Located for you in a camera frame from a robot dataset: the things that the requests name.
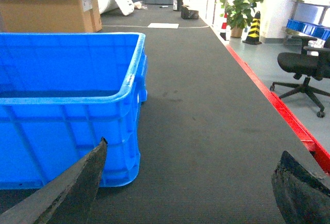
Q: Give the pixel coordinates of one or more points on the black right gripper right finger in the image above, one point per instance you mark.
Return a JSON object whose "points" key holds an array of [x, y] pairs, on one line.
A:
{"points": [[301, 194]]}

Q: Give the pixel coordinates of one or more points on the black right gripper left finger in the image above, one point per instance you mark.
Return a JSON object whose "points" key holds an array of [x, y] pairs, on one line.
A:
{"points": [[68, 197]]}

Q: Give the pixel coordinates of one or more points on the large blue plastic crate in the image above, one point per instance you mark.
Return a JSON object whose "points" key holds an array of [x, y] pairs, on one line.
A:
{"points": [[62, 93]]}

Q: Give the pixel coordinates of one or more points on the metal shelf with blue bins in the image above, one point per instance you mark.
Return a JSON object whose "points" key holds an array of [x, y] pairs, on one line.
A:
{"points": [[308, 18]]}

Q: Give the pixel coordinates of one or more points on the large brown cardboard box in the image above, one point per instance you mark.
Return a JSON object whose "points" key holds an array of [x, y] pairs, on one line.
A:
{"points": [[50, 16]]}

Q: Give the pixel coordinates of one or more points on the black box on floor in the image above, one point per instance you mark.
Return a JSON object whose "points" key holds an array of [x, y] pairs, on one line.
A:
{"points": [[188, 13]]}

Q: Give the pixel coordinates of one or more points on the black office chair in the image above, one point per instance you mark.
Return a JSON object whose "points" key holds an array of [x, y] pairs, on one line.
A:
{"points": [[312, 62]]}

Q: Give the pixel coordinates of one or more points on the yellow black traffic cone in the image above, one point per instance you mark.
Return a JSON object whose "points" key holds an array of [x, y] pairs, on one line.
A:
{"points": [[253, 37]]}

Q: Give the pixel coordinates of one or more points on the red white traffic cone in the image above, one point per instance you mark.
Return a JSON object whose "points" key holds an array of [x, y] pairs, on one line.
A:
{"points": [[223, 29]]}

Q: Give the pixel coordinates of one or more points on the white sheet on floor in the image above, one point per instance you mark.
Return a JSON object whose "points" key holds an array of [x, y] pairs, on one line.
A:
{"points": [[164, 25]]}

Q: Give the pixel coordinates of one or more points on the potted green plant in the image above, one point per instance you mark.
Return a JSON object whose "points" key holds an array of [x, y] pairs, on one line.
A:
{"points": [[240, 14]]}

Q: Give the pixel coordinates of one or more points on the red platform edge rail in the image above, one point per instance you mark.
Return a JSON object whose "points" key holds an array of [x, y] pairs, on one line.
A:
{"points": [[309, 141]]}

